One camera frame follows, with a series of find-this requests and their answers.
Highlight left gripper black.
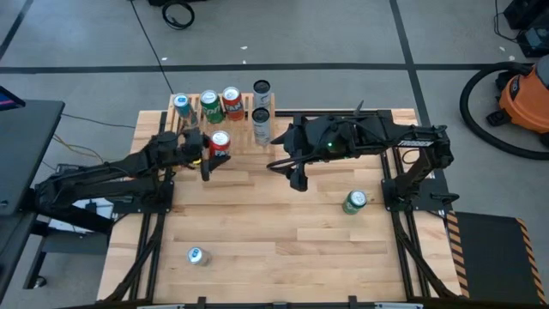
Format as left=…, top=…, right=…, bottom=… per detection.
left=178, top=127, right=232, bottom=183

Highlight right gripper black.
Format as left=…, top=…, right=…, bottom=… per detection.
left=265, top=114, right=357, bottom=193

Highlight red soda can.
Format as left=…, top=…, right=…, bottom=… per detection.
left=208, top=130, right=232, bottom=158

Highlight tall silver Celsius can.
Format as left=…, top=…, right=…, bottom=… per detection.
left=251, top=79, right=272, bottom=111
left=251, top=106, right=272, bottom=148

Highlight green Sprite can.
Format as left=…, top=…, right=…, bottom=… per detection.
left=199, top=88, right=226, bottom=125
left=341, top=189, right=369, bottom=215

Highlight orange Fanta can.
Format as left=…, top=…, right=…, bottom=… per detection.
left=221, top=85, right=246, bottom=122

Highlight slim blue silver can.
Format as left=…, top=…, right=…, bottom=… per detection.
left=172, top=92, right=199, bottom=128
left=185, top=245, right=213, bottom=267

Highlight wooden slatted shelf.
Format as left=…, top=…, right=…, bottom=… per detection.
left=160, top=92, right=277, bottom=173

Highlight black floor box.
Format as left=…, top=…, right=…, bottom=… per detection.
left=148, top=0, right=209, bottom=7

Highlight orange shop vacuum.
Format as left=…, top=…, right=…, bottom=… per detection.
left=486, top=55, right=549, bottom=147
left=459, top=61, right=549, bottom=161

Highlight black desk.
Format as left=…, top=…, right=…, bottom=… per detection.
left=0, top=99, right=116, bottom=301

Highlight laptop screen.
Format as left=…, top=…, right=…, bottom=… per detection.
left=0, top=84, right=26, bottom=112

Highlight black mat with hazard stripes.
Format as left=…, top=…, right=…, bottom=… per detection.
left=445, top=210, right=548, bottom=306

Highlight black equipment cases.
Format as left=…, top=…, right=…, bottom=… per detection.
left=504, top=0, right=549, bottom=59

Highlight long black floor cable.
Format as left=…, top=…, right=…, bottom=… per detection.
left=130, top=0, right=175, bottom=95

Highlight yellow floor cable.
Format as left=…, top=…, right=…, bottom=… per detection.
left=52, top=134, right=106, bottom=164

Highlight coiled black cable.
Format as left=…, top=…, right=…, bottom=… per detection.
left=161, top=1, right=196, bottom=32

